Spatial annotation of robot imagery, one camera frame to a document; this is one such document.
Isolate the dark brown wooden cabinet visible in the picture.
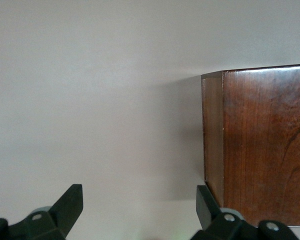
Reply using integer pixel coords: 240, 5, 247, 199
201, 63, 300, 227

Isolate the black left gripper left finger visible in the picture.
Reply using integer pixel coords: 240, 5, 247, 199
0, 184, 84, 240

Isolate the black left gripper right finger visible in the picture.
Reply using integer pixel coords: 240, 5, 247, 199
191, 184, 300, 240

